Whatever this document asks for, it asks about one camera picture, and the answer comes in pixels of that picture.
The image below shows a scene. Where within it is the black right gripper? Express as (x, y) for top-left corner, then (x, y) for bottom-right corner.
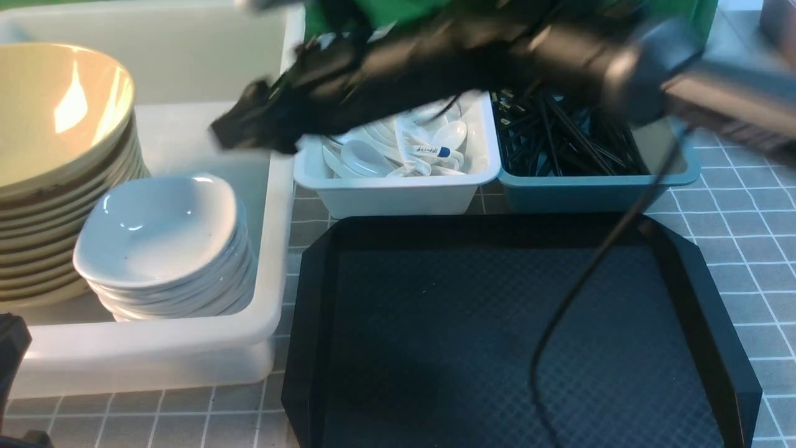
(208, 26), (474, 155)

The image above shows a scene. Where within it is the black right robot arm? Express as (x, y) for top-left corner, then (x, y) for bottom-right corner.
(210, 1), (794, 166)

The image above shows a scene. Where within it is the pile of white spoons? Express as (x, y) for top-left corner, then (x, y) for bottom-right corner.
(320, 99), (468, 179)

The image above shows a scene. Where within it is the stack of yellow bowls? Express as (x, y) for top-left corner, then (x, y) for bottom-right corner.
(1, 42), (150, 312)

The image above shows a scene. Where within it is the black serving tray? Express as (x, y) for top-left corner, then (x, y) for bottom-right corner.
(282, 213), (762, 447)

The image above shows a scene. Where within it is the blue chopstick bin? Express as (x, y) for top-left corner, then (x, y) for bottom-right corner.
(497, 117), (700, 213)

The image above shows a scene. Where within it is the stack of white dishes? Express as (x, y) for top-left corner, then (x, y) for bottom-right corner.
(72, 174), (257, 322)

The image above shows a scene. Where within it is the green cloth backdrop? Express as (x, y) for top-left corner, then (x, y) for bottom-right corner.
(304, 1), (719, 42)

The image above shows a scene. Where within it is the pile of black chopsticks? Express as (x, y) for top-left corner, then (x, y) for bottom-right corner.
(489, 89), (649, 177)

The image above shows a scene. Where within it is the white spoon bin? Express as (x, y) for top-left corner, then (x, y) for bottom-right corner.
(295, 93), (501, 220)

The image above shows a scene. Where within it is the large white plastic tub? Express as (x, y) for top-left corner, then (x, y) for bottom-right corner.
(2, 1), (305, 399)

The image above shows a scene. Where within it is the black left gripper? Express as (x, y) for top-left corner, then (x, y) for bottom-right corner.
(1, 313), (53, 447)

